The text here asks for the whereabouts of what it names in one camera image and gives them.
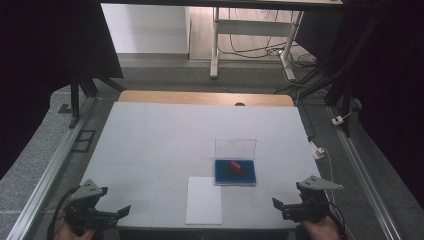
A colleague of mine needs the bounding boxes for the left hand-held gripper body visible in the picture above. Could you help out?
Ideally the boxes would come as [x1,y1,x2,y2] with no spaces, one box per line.
[64,179,118,232]

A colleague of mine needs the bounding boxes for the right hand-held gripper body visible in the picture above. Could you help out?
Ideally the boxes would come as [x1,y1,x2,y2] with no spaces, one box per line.
[280,175,344,224]

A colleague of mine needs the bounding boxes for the red stamp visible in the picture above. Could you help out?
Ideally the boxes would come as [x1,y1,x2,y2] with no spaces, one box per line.
[228,160,243,176]

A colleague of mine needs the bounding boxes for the blue ink pad clear-lid box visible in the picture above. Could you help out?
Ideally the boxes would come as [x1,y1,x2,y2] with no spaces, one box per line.
[213,137,258,187]

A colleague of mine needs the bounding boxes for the person's right hand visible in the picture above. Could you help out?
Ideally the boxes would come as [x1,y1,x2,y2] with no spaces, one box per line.
[301,204,343,240]

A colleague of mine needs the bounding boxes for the person's left hand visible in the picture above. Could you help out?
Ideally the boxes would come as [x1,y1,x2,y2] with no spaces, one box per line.
[53,218,98,240]

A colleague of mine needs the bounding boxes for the white paper sheet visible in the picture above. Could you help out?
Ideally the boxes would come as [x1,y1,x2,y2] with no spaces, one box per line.
[185,176,224,226]

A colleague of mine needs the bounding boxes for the white table cover board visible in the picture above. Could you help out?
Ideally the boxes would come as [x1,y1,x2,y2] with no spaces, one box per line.
[80,101,339,231]

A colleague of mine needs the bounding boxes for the small white plug adapter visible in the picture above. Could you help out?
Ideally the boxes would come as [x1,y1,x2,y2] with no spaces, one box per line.
[331,108,354,127]

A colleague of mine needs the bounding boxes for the black metal stand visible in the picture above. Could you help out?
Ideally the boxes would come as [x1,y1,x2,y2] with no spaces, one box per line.
[274,14,383,138]
[68,64,127,130]

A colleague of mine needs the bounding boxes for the wooden table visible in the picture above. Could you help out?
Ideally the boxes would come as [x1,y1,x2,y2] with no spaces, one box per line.
[118,89,295,108]

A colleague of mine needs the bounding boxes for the black curtain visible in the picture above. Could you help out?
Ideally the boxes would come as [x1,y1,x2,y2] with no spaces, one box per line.
[294,0,424,211]
[0,0,125,179]

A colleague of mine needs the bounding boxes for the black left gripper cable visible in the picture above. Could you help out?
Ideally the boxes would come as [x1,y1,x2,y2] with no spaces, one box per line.
[47,187,81,240]

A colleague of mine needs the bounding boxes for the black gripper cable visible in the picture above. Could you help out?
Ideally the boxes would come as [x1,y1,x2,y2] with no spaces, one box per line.
[47,187,81,240]
[324,191,348,240]

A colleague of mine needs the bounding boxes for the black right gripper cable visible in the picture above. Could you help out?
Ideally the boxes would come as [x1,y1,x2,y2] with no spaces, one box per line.
[324,191,348,240]

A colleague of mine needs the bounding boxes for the white plug with cable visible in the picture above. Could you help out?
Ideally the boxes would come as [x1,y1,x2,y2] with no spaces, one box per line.
[310,141,357,240]

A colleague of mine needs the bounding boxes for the aluminium rail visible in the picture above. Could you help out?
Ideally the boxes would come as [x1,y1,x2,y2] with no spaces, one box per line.
[325,105,405,240]
[6,96,98,240]

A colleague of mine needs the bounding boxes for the black floor cables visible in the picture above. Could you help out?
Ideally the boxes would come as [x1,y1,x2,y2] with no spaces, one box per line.
[218,8,318,69]

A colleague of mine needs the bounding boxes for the white desk frame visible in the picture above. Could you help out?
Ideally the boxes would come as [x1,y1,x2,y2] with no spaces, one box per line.
[209,6,305,81]

